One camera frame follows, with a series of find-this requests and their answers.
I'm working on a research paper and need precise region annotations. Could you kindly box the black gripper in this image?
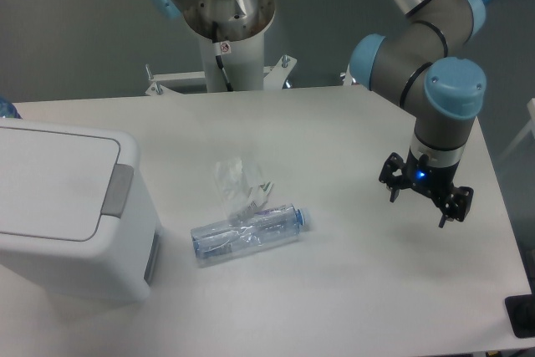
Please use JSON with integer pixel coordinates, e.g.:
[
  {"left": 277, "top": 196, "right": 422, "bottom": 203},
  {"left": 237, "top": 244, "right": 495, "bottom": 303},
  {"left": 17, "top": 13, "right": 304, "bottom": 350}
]
[{"left": 379, "top": 150, "right": 474, "bottom": 228}]

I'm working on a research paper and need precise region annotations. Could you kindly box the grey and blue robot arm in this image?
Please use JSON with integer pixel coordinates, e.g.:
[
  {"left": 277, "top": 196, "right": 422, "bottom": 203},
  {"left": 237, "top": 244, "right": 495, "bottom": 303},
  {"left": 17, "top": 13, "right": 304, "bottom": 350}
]
[{"left": 151, "top": 0, "right": 487, "bottom": 222}]

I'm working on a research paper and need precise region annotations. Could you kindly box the white trash can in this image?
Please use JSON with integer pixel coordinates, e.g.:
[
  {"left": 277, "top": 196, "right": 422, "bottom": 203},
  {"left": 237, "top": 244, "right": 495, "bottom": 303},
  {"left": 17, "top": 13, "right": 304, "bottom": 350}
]
[{"left": 1, "top": 118, "right": 162, "bottom": 302}]

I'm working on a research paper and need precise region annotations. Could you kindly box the white trash can lid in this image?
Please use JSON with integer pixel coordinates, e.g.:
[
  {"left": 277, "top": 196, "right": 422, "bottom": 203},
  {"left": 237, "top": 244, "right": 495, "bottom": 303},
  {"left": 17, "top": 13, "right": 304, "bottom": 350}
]
[{"left": 1, "top": 125, "right": 140, "bottom": 242}]

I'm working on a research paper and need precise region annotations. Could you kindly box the blue bottle behind trash can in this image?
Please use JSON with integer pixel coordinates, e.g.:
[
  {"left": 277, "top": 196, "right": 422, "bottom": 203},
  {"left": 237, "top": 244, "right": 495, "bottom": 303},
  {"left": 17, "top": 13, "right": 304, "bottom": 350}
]
[{"left": 0, "top": 96, "right": 22, "bottom": 119}]

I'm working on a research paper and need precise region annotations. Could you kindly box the crumpled clear plastic wrapper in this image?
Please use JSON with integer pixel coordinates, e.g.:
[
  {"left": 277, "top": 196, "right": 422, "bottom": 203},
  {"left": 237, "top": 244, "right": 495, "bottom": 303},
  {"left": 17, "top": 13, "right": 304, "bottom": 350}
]
[{"left": 213, "top": 156, "right": 273, "bottom": 220}]

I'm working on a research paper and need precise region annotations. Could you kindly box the crushed clear plastic bottle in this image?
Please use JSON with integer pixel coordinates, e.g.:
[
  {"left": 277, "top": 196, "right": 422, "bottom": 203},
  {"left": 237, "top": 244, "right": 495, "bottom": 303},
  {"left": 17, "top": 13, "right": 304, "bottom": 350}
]
[{"left": 191, "top": 204, "right": 313, "bottom": 268}]

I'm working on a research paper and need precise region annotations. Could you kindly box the white frame at right edge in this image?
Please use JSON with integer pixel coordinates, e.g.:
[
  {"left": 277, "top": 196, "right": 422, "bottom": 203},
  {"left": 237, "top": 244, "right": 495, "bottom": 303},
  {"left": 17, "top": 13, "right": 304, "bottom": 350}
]
[{"left": 498, "top": 98, "right": 534, "bottom": 163}]

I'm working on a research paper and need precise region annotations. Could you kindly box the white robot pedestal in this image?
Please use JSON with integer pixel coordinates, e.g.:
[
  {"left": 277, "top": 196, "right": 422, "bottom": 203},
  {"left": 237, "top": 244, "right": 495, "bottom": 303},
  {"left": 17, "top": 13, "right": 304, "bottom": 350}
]
[{"left": 145, "top": 0, "right": 297, "bottom": 95}]

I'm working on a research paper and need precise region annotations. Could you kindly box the black cable on pedestal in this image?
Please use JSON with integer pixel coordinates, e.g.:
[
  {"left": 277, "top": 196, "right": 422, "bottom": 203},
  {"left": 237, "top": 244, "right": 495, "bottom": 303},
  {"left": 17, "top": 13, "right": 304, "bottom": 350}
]
[{"left": 210, "top": 20, "right": 234, "bottom": 92}]

